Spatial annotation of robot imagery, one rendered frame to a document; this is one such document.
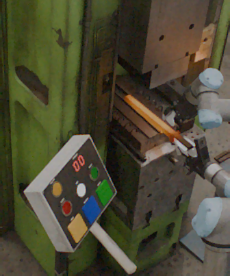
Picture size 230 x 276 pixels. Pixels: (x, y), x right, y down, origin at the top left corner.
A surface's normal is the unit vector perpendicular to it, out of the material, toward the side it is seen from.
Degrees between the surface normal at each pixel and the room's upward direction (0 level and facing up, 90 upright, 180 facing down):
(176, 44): 90
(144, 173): 90
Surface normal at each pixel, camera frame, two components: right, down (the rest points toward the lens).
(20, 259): 0.07, -0.74
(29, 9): -0.79, 0.34
